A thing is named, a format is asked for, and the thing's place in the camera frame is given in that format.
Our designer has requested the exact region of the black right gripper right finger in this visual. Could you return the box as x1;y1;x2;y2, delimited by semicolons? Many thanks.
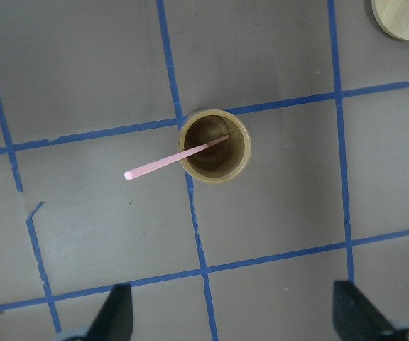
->
332;281;403;341

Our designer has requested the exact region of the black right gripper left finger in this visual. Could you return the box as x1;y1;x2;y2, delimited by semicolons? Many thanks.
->
84;284;133;340

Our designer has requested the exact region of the tan bamboo chopstick holder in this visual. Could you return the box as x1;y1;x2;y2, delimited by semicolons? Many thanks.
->
178;109;252;184

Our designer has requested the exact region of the wooden mug tree stand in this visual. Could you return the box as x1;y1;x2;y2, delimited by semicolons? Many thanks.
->
371;0;409;41

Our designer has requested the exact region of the pink chopstick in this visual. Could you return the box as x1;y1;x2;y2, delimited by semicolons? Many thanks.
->
124;134;230;180

